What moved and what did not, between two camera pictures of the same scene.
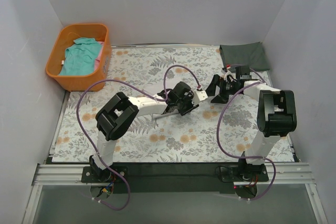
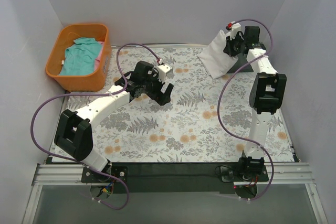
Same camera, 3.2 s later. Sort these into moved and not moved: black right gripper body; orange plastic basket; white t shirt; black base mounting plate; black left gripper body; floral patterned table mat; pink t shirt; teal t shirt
Moved: white t shirt; black left gripper body; black right gripper body
Not moved: teal t shirt; orange plastic basket; black base mounting plate; pink t shirt; floral patterned table mat
